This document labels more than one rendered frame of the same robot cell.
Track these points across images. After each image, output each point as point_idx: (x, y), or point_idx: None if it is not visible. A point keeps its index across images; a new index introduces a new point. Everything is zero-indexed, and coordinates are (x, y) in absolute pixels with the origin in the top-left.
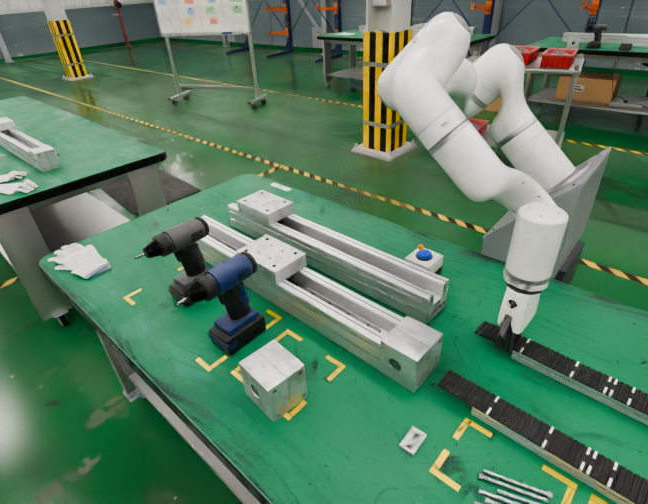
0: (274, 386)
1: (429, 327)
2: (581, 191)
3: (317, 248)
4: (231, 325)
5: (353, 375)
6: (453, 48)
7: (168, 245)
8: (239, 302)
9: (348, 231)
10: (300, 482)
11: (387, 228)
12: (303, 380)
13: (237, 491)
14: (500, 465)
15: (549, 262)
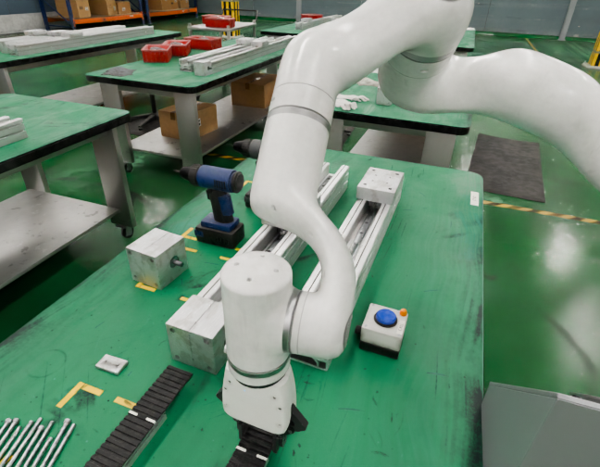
0: (130, 248)
1: (220, 326)
2: (553, 410)
3: None
4: (207, 220)
5: None
6: (388, 17)
7: (245, 148)
8: (217, 207)
9: (426, 263)
10: (78, 305)
11: (463, 293)
12: (155, 271)
13: None
14: (80, 441)
15: (230, 339)
